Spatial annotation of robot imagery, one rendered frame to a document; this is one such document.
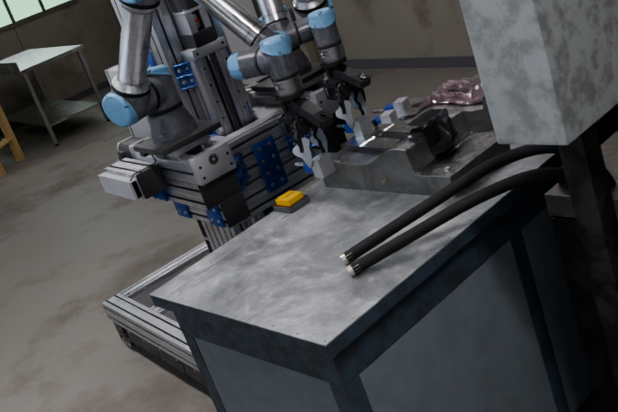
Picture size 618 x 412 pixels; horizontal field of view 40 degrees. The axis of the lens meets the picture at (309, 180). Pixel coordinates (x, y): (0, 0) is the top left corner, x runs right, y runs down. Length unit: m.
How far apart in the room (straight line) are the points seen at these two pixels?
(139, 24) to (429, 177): 0.92
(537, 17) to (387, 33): 5.31
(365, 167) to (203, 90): 0.76
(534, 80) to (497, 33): 0.11
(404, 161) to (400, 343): 0.54
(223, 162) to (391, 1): 4.16
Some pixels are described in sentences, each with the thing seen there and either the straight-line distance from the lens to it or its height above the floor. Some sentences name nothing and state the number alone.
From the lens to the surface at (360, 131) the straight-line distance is 2.62.
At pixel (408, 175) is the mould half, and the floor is 0.86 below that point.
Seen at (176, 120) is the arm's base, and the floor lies 1.09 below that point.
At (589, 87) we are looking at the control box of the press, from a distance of 1.71.
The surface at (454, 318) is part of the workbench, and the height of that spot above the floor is 0.61.
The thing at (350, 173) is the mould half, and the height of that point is 0.85.
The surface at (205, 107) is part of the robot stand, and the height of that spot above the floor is 1.05.
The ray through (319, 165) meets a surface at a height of 0.94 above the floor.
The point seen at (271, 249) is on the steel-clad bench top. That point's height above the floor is 0.80.
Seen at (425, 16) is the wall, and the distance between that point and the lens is 6.48.
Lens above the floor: 1.69
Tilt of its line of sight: 19 degrees down
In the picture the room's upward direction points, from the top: 20 degrees counter-clockwise
